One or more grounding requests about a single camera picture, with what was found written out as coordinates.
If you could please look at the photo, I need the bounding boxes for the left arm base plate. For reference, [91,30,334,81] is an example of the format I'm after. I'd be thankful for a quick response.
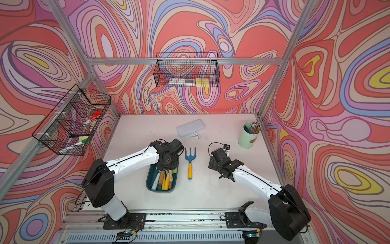
[103,213,146,231]

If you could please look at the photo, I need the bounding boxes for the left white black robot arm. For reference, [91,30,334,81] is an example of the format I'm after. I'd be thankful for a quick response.
[82,139,184,222]

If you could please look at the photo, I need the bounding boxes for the yellow handled tool in box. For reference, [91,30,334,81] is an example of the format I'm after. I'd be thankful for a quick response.
[161,174,170,191]

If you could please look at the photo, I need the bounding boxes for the yellow eraser in basket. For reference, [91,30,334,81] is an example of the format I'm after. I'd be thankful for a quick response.
[195,78,210,87]

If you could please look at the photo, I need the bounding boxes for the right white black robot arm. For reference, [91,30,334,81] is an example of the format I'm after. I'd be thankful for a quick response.
[208,147,311,241]

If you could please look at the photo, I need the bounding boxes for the light blue rake pale handle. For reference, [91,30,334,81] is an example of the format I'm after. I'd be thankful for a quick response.
[151,171,160,191]

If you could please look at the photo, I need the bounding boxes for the teal storage box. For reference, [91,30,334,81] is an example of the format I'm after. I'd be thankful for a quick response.
[146,163,178,193]

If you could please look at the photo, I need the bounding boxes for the white pencil case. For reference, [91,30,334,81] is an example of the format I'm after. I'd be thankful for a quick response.
[176,120,205,137]

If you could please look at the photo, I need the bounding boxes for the blue rake yellow handle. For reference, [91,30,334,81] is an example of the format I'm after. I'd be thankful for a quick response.
[185,147,197,180]

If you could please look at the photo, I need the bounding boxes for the wooden handled tool in box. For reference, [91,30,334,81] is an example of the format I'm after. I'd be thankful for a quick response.
[158,171,165,186]

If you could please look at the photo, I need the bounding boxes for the green pencil cup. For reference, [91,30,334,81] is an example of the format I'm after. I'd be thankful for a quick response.
[238,122,260,149]

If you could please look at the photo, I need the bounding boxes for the black wire basket wall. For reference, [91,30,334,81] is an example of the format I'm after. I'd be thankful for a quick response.
[32,84,111,156]
[153,51,220,87]

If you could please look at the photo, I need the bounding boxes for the red marker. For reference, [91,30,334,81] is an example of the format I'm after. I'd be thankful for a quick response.
[83,111,102,125]

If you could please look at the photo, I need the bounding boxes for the green white marker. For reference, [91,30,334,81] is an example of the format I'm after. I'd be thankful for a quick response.
[59,139,88,154]

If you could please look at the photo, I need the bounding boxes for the coloured pencils bunch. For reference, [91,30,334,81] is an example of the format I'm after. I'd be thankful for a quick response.
[249,122,261,135]

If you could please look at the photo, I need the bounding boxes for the green rake wooden handle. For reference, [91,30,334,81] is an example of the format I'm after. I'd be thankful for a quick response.
[168,170,173,190]

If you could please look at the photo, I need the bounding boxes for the black wire basket back wall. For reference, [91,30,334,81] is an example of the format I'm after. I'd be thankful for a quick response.
[153,51,220,87]

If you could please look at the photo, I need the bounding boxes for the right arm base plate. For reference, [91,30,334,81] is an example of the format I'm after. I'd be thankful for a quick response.
[220,201,267,230]

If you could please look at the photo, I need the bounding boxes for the black wire basket left wall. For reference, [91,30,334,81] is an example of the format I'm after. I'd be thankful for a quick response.
[32,84,111,156]

